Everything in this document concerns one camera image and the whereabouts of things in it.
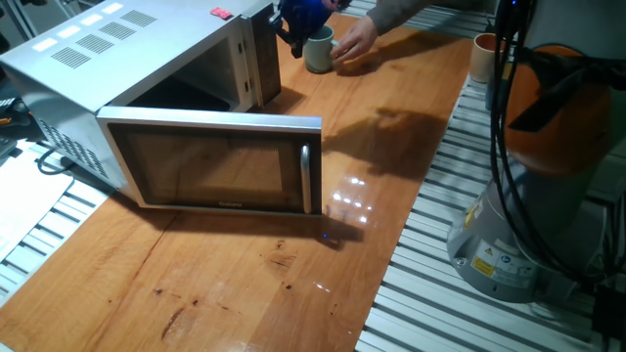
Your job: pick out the silver microwave oven body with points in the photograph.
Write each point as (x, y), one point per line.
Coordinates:
(63, 78)

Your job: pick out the red sticker tag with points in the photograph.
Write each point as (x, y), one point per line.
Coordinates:
(221, 13)

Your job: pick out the black computer keyboard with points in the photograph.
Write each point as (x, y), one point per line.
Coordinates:
(6, 147)

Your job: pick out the white paper sheets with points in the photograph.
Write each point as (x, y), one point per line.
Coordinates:
(27, 200)

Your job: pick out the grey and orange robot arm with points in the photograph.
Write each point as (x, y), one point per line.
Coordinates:
(562, 117)

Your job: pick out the bare person hand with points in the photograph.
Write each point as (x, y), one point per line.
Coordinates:
(354, 41)
(332, 4)

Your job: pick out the person in grey jacket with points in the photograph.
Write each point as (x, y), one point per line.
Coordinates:
(396, 12)

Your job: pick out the slanted grey metal bar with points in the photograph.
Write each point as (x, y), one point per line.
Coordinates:
(19, 17)

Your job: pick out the cream cup with orange inside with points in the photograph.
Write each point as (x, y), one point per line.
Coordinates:
(484, 56)

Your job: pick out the green ceramic mug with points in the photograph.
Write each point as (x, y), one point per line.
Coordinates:
(318, 54)

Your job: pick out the black and orange teach pendant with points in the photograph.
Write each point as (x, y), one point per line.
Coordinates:
(14, 113)

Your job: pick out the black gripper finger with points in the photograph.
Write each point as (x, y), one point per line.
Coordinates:
(298, 48)
(281, 27)

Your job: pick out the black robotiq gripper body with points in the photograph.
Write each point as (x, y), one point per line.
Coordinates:
(303, 17)

